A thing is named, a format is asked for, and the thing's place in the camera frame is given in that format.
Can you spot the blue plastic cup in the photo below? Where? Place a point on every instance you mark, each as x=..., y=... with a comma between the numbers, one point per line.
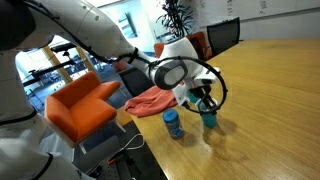
x=209, y=119
x=192, y=97

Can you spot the black armrest office chair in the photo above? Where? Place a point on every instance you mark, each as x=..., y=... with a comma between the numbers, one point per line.
x=222, y=35
x=135, y=81

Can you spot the yellow pillar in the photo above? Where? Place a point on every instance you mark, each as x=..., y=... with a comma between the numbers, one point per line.
x=56, y=65
x=86, y=60

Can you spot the orange upholstered armchair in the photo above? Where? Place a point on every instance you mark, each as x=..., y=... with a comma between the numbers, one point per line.
x=80, y=106

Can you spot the jar with blue lid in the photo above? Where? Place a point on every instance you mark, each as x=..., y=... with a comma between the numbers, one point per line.
x=173, y=125

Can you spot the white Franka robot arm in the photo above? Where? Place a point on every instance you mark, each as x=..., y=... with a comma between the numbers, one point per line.
x=83, y=23

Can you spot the orange lounge chair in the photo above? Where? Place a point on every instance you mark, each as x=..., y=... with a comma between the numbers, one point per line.
x=198, y=40

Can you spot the orange cloth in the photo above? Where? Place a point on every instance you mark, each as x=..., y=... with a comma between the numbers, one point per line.
x=150, y=101

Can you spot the wall whiteboard with tray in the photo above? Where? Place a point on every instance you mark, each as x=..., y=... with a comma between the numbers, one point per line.
x=280, y=8

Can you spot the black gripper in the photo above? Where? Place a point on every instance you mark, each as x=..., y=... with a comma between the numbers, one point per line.
x=200, y=91

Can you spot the green potted plant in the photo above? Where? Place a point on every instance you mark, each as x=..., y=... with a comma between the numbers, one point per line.
x=176, y=16

